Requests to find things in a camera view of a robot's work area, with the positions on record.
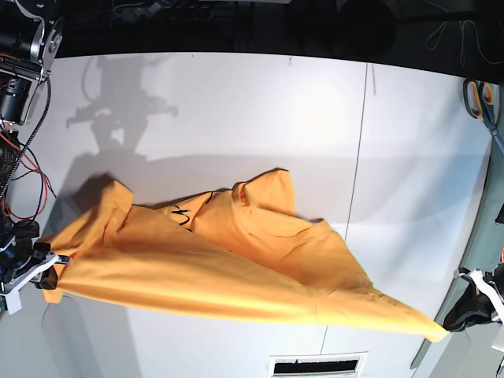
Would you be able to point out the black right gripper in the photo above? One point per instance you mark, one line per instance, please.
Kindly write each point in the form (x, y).
(18, 253)

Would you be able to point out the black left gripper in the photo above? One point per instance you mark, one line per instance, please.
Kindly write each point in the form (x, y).
(473, 307)

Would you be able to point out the orange yellow t-shirt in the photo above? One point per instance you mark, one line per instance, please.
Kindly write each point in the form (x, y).
(241, 254)

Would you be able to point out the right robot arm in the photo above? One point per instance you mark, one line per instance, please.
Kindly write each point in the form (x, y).
(31, 33)

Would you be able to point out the white slotted vent plate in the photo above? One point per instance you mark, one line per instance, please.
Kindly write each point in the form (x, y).
(314, 366)

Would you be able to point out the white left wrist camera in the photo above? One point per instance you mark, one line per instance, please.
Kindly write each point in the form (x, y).
(488, 291)

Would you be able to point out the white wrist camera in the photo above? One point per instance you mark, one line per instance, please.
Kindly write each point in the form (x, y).
(488, 291)
(10, 292)

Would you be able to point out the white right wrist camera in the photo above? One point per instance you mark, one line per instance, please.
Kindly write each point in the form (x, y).
(10, 292)

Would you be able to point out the orange handled scissors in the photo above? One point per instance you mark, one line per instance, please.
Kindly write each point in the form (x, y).
(479, 101)

